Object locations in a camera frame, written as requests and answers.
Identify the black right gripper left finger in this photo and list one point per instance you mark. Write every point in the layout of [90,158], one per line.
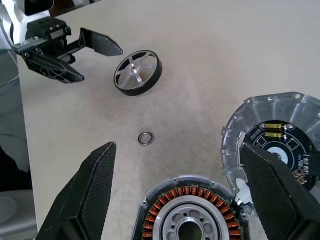
[90,200]

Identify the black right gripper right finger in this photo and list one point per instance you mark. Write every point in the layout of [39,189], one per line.
[280,200]

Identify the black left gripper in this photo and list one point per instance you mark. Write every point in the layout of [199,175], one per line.
[47,32]

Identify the black rotor with silver spokes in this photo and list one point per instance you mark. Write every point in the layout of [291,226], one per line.
[132,68]

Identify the motor stator with copper coils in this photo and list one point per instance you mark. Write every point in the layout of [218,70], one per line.
[172,212]

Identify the metal housing with circuit board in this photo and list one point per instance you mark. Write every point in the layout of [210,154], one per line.
[275,107]

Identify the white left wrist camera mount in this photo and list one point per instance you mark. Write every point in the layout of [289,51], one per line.
[18,30]

